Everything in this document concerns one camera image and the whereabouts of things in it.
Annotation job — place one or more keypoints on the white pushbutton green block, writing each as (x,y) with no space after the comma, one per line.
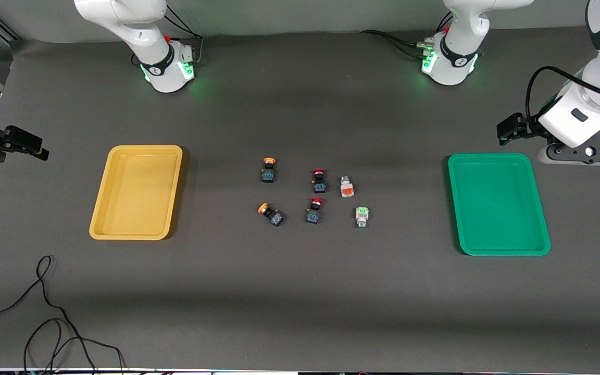
(361,216)

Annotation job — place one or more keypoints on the yellow pushbutton green contact mark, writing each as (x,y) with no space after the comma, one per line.
(269,174)

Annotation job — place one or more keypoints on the yellow pushbutton red contact mark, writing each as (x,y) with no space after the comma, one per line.
(274,217)

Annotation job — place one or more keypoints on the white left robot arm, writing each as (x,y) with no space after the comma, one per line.
(456,57)

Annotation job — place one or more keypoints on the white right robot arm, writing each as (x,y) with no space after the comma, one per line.
(159,31)

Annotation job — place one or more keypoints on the green plastic tray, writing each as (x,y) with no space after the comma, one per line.
(498,205)

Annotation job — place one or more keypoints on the yellow plastic tray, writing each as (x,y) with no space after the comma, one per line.
(136,192)

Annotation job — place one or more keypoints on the white pushbutton orange block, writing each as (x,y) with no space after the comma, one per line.
(346,186)

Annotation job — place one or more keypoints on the red mushroom pushbutton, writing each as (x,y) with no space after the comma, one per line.
(314,214)
(319,183)

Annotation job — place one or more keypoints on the dark grey table mat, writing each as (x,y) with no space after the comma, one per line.
(300,302)

